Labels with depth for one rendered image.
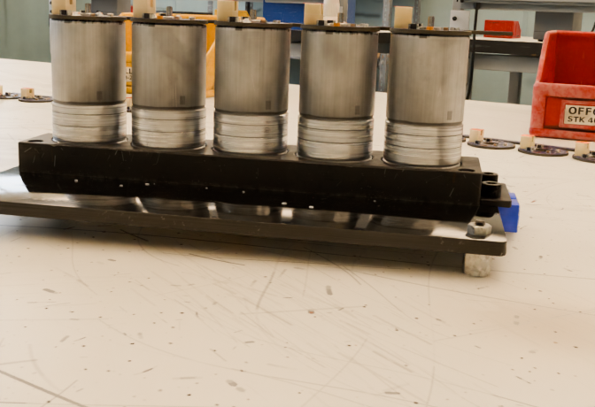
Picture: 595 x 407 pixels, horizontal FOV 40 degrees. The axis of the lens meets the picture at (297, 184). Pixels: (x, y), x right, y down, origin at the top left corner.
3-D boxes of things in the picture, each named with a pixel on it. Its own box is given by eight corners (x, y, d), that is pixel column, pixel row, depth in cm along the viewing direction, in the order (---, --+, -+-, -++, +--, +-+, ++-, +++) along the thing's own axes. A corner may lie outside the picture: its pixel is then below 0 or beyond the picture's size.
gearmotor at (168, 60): (192, 180, 26) (194, 17, 25) (120, 174, 27) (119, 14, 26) (213, 165, 29) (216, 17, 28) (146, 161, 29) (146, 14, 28)
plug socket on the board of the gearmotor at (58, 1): (73, 15, 27) (73, -6, 27) (49, 14, 27) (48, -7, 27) (83, 15, 27) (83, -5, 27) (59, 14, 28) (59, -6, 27)
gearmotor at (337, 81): (367, 192, 25) (376, 24, 24) (289, 187, 26) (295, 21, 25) (373, 177, 28) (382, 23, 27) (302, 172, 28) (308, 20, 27)
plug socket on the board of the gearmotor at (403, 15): (419, 29, 25) (420, 7, 25) (390, 28, 25) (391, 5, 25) (419, 29, 26) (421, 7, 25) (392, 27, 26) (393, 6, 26)
